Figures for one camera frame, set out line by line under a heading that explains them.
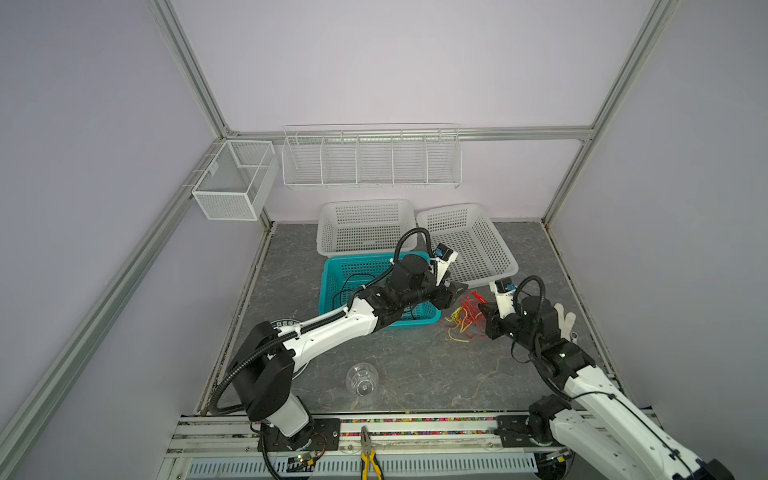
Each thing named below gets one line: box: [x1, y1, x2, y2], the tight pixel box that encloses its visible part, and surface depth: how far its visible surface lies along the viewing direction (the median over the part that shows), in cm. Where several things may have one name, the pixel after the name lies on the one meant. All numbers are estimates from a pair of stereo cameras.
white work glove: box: [554, 303, 576, 342], surface depth 95 cm
